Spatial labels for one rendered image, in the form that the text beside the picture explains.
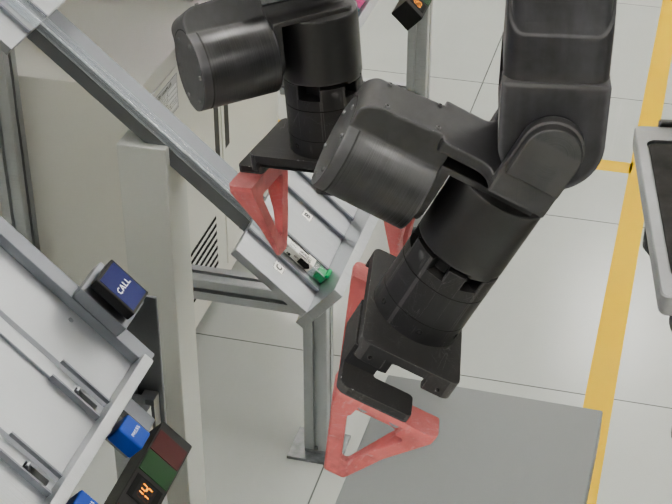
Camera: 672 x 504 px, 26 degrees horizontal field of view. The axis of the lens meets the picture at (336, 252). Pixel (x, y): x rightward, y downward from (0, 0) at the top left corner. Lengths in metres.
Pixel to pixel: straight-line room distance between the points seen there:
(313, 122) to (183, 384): 0.84
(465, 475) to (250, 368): 1.18
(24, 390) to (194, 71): 0.47
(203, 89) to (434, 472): 0.64
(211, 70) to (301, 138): 0.10
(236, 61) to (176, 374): 0.88
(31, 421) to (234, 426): 1.19
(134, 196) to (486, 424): 0.48
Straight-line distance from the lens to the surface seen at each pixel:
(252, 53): 0.99
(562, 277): 2.92
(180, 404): 1.84
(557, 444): 1.55
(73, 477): 1.32
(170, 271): 1.73
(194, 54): 0.98
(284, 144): 1.07
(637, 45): 3.94
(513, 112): 0.78
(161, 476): 1.42
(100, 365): 1.43
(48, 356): 1.40
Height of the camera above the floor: 1.58
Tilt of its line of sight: 32 degrees down
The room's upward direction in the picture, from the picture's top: straight up
